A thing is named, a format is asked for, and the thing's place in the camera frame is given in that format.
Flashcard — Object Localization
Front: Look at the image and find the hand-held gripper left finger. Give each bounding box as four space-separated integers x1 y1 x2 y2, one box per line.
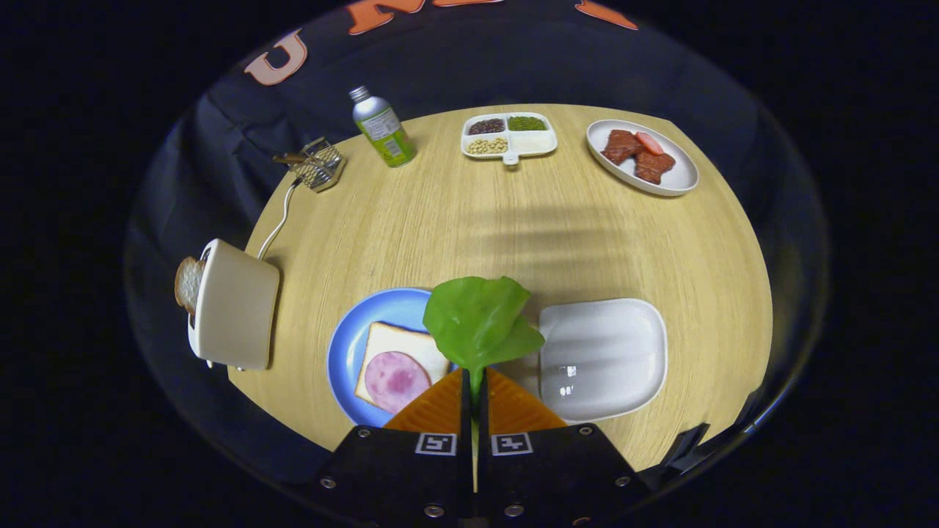
308 368 474 528

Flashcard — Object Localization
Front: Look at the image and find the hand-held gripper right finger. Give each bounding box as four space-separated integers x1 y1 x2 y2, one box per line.
477 367 654 528

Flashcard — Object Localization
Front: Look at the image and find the green lettuce leaf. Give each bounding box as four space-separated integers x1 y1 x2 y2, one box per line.
423 276 547 492

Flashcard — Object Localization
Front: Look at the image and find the toasted bread slice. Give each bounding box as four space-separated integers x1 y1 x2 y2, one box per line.
174 256 206 316

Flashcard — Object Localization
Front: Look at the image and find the pink ham slice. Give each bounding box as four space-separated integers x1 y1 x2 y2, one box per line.
365 351 432 414

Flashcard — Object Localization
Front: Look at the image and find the white rectangular plate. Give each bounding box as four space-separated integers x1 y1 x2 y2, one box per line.
538 298 668 424

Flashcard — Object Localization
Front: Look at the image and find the white bread slice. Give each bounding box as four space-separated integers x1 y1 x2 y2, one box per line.
354 321 451 415

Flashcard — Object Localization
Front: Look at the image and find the blue round plate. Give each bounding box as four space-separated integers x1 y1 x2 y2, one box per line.
326 287 459 428

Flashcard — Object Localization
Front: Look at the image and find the cream toaster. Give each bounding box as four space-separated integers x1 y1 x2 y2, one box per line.
187 238 281 371

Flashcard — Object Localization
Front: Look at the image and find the brown meat piece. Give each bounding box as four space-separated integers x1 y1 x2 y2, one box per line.
635 150 676 185
602 129 644 166

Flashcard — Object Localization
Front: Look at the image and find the white oval plate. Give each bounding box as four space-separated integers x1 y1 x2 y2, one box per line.
585 120 700 197

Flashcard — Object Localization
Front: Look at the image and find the white divided tray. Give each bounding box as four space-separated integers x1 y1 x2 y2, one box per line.
461 111 558 166

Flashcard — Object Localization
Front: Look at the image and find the silver bottle with green label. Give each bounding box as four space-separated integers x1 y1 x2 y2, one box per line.
348 86 417 169

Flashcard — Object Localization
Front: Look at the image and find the white toaster cable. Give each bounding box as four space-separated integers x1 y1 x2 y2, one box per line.
257 180 302 261

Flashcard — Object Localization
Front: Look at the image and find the wire mesh basket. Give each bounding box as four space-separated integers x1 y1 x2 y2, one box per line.
290 137 347 193

